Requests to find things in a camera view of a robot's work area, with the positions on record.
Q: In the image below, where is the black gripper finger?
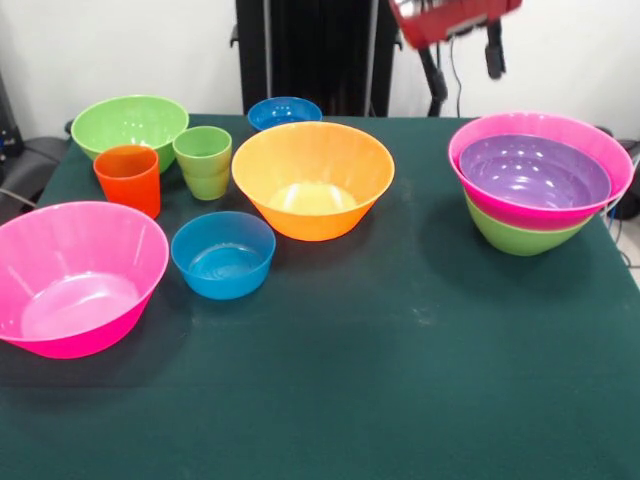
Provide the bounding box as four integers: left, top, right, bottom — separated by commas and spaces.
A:
417, 47, 449, 101
485, 19, 507, 80

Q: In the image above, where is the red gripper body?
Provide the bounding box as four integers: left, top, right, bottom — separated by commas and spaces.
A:
389, 0, 524, 50

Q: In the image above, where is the pink plastic bowl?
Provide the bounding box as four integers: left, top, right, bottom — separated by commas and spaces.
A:
447, 111, 636, 232
0, 200, 171, 360

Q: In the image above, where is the purple plastic bowl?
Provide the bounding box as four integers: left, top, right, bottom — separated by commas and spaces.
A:
458, 133, 613, 210

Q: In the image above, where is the orange plastic bowl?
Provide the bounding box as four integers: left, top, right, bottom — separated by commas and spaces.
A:
231, 121, 396, 243

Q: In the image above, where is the dark blue bowl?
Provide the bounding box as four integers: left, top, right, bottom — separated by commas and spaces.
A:
247, 96, 324, 132

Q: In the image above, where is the green plastic bowl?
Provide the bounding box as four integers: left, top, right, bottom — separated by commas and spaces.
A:
464, 192, 596, 257
70, 94, 190, 174

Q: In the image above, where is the green plastic cup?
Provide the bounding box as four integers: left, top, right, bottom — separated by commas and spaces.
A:
172, 125, 233, 202

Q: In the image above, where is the translucent blue bowl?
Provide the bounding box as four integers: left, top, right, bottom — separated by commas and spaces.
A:
170, 210, 277, 301

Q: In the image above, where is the orange-red plastic cup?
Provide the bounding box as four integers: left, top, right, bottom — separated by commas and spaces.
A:
92, 144, 162, 220

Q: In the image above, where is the dark green tablecloth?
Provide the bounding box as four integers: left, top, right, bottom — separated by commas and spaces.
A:
0, 113, 640, 480

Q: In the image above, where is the black equipment box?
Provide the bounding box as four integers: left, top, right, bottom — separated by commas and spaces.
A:
0, 69, 24, 171

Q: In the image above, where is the black wall cable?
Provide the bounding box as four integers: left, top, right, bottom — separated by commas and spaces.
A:
427, 38, 464, 119

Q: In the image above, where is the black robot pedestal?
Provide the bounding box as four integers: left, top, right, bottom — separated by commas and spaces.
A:
229, 0, 404, 119

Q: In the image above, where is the grey cable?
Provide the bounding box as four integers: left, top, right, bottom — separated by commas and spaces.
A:
0, 187, 39, 209

